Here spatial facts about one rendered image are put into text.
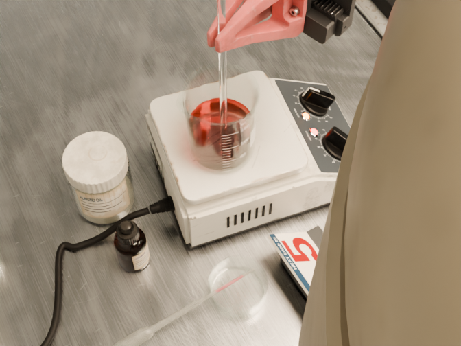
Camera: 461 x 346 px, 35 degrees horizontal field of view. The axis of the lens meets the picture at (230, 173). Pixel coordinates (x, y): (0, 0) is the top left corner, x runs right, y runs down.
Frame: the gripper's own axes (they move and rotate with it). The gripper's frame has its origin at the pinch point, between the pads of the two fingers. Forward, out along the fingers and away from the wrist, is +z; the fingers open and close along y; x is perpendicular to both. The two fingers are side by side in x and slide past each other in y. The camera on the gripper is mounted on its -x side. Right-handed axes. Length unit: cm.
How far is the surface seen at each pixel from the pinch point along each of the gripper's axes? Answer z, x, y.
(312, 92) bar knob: -12.4, 18.6, 0.4
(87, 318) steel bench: 17.3, 24.6, -1.6
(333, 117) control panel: -13.3, 21.6, 2.7
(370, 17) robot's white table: -30.3, 26.0, -4.3
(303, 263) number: 1.0, 22.2, 10.4
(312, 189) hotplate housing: -4.5, 20.0, 6.8
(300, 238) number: -1.4, 23.7, 8.3
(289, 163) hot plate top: -3.5, 16.4, 4.6
